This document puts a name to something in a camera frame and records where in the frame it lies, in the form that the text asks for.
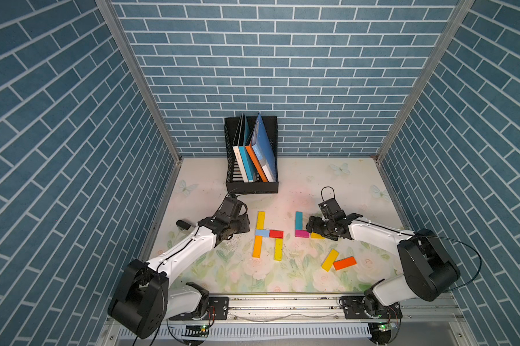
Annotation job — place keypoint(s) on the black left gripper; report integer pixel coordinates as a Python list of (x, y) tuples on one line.
[(245, 223)]

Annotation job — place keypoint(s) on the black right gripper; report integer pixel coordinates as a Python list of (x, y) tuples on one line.
[(316, 220)]

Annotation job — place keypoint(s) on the small yellow block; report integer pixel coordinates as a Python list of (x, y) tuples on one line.
[(316, 236)]

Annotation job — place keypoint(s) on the yellow long block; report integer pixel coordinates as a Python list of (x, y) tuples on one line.
[(260, 220)]

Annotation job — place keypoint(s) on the yellow slanted block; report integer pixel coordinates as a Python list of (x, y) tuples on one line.
[(330, 259)]

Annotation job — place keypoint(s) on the amber orange long block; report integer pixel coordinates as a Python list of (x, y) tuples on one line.
[(257, 247)]

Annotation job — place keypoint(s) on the teal block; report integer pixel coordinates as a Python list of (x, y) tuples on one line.
[(298, 220)]

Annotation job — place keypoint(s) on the magenta block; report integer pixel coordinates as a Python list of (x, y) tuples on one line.
[(302, 234)]

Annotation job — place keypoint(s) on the light blue small block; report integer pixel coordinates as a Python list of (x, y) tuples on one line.
[(263, 233)]

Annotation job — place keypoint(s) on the orange red block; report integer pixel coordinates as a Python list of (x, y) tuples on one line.
[(344, 263)]

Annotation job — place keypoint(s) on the red small block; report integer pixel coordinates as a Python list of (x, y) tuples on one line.
[(276, 234)]

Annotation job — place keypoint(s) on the lime yellow block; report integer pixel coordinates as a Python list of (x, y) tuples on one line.
[(278, 249)]

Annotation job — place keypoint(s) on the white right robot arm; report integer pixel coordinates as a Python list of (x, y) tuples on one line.
[(428, 269)]

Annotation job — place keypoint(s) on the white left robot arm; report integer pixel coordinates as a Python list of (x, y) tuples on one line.
[(143, 299)]

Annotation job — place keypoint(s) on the black mesh file holder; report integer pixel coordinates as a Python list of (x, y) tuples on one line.
[(234, 181)]

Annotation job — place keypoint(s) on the black white stapler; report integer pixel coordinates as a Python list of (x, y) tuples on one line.
[(183, 225)]

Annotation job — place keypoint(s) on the orange book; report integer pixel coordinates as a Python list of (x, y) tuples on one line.
[(256, 163)]

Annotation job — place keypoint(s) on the white book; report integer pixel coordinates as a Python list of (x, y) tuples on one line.
[(236, 150)]

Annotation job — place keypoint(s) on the teal book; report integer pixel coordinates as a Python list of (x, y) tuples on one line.
[(250, 175)]

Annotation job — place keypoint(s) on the blue folder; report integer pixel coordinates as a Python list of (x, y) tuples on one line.
[(260, 144)]

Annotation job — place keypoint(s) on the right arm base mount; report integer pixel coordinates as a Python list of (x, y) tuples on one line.
[(360, 307)]

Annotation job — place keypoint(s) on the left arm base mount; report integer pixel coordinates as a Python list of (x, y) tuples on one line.
[(216, 308)]

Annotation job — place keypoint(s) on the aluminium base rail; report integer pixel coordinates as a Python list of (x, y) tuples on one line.
[(266, 308)]

